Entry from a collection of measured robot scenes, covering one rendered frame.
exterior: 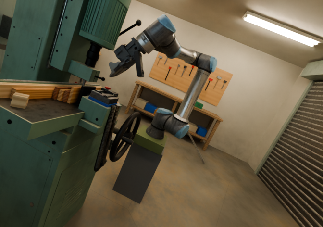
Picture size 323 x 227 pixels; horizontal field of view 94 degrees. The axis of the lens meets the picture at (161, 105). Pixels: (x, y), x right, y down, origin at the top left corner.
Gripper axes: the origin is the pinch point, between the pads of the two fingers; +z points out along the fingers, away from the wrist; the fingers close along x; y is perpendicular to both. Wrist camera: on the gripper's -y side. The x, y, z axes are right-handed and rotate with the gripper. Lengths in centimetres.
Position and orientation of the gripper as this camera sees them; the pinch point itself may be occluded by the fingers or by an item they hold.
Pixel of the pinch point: (112, 76)
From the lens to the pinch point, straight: 78.6
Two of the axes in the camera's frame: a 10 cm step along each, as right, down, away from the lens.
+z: -8.0, 5.7, 2.1
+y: -5.8, -8.2, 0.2
